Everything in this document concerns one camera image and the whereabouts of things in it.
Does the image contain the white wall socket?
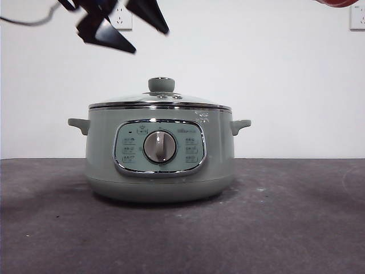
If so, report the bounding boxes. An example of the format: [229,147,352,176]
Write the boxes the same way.
[109,5,133,31]
[350,5,365,31]

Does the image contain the black cable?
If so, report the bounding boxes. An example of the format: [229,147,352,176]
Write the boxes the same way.
[0,5,60,27]

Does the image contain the sage green electric cooking pot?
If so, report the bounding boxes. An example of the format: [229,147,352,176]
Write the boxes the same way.
[67,107,252,204]

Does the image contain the glass lid with green knob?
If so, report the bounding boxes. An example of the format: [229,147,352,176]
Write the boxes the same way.
[88,76,231,110]

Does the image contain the orange toy pumpkin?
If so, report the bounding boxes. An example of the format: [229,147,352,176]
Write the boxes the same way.
[312,0,355,8]

